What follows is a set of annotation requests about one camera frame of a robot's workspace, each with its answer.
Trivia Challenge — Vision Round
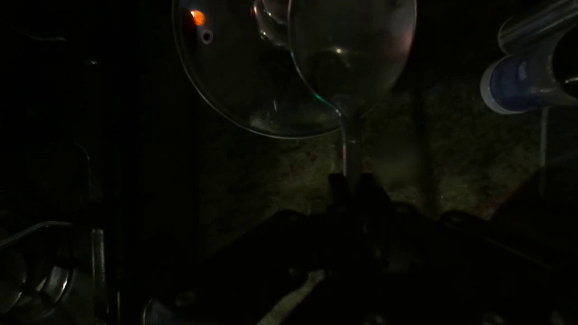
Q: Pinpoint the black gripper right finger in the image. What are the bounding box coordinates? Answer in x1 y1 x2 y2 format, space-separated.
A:
357 170 395 242

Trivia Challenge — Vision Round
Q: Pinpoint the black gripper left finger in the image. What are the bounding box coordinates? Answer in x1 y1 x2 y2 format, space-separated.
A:
328 171 358 242

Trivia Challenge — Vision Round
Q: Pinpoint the silver ladle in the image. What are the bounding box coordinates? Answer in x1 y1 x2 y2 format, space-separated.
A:
286 0 420 179

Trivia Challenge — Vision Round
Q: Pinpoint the glass pot lid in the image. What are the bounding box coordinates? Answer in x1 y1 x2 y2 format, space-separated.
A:
171 0 349 142

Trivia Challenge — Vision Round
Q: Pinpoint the black gas stove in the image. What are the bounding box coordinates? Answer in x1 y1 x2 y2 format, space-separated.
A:
0 0 147 325

